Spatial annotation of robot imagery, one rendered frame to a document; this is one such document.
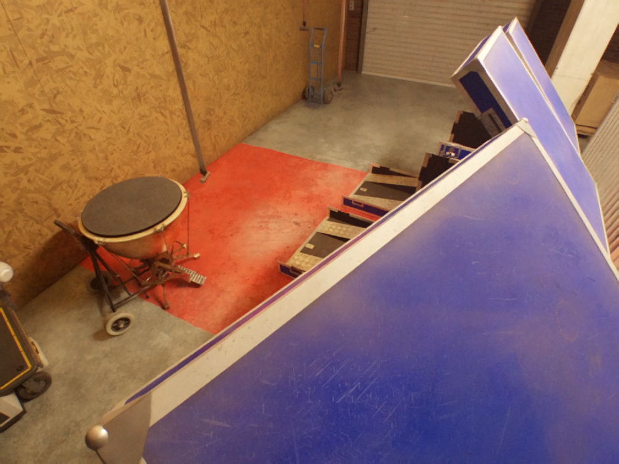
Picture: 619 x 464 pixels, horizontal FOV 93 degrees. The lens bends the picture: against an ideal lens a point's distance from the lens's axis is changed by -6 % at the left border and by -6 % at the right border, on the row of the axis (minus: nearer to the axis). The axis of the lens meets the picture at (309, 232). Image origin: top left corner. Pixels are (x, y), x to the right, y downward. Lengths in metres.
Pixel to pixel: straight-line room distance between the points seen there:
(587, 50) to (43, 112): 4.74
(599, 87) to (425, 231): 5.72
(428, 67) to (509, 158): 6.79
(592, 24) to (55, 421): 5.28
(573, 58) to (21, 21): 4.60
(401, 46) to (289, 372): 7.41
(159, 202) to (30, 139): 1.09
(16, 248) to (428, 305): 2.99
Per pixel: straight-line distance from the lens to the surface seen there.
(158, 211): 2.27
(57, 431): 2.62
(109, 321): 2.61
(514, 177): 0.83
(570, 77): 4.30
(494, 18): 7.39
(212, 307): 2.61
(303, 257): 2.79
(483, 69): 1.42
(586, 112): 6.27
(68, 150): 3.14
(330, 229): 3.04
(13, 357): 2.63
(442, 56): 7.52
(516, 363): 0.66
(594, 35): 4.25
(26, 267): 3.26
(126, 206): 2.42
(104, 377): 2.62
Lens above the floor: 2.07
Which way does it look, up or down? 42 degrees down
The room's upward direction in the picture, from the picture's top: straight up
